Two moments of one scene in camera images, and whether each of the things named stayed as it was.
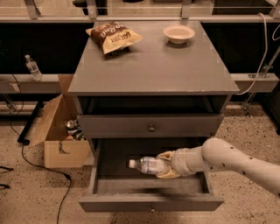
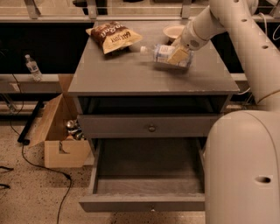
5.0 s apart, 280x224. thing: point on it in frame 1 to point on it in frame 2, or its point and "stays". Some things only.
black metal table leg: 38,109 stays
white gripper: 180,163 to 191,38
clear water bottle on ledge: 32,66 stays
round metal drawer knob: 151,129 stays
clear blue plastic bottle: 150,164 to 161,52
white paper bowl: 178,34 stays
